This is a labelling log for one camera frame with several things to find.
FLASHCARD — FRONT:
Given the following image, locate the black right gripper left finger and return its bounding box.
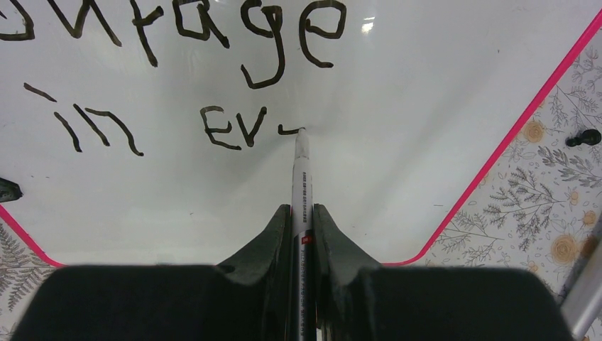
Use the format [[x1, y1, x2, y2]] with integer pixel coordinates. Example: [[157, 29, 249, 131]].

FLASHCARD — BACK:
[[12, 205, 291, 340]]

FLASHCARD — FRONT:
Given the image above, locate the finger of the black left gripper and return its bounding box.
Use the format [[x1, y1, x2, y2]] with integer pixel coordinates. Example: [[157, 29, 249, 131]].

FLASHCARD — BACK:
[[0, 178, 23, 203]]

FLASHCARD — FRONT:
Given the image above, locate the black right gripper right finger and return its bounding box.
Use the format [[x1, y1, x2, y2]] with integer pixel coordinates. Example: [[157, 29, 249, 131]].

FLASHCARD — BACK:
[[313, 204, 572, 340]]

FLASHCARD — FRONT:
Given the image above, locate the white marker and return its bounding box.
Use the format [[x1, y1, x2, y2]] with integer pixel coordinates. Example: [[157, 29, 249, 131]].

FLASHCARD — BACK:
[[288, 128, 317, 340]]

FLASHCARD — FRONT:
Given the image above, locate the pink framed whiteboard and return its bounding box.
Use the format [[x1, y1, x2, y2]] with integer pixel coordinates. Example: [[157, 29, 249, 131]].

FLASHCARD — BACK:
[[1, 1, 601, 264]]

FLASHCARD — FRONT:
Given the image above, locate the floral table mat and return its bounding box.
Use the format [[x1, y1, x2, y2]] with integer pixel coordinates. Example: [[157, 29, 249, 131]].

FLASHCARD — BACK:
[[0, 28, 602, 341]]

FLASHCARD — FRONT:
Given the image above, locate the small black bolt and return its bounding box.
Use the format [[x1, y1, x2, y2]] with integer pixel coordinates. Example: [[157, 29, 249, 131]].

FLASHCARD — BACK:
[[565, 129, 601, 148]]

